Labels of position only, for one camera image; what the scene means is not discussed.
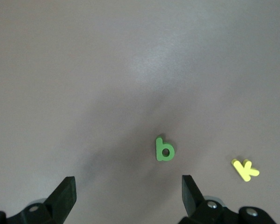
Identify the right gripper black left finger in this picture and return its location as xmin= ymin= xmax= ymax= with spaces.
xmin=0 ymin=176 xmax=77 ymax=224

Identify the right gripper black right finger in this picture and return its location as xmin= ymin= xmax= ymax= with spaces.
xmin=179 ymin=174 xmax=277 ymax=224

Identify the yellow letter K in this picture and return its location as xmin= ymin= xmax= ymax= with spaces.
xmin=231 ymin=158 xmax=260 ymax=182

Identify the green lowercase letter b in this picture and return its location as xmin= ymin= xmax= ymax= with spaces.
xmin=155 ymin=136 xmax=175 ymax=162

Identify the brown table cover sheet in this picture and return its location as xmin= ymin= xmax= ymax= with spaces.
xmin=0 ymin=0 xmax=280 ymax=224

